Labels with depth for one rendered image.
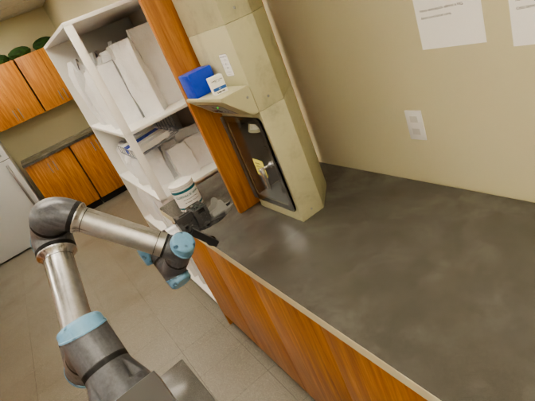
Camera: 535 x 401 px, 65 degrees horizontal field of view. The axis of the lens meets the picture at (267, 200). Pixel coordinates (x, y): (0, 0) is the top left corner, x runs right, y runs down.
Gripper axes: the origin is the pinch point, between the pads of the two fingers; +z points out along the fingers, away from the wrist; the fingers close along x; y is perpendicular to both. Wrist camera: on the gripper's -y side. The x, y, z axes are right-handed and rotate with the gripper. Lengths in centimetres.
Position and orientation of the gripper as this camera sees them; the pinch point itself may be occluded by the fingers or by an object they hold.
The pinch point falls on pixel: (229, 206)
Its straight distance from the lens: 154.6
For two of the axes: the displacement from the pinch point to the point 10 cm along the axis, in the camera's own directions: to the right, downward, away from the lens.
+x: -5.3, -1.9, 8.3
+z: 7.7, -5.2, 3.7
